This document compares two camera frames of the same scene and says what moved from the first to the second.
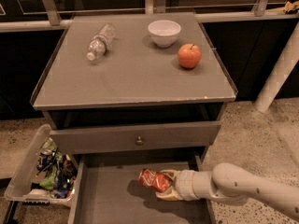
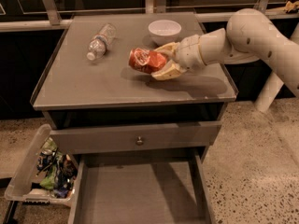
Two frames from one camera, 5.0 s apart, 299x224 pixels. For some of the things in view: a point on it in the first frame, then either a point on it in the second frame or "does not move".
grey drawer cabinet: [127, 91] does not move
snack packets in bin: [60, 171] does not move
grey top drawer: [135, 137] does not move
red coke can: [149, 177] → [147, 61]
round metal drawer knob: [139, 141] does not move
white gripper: [183, 184] → [189, 52]
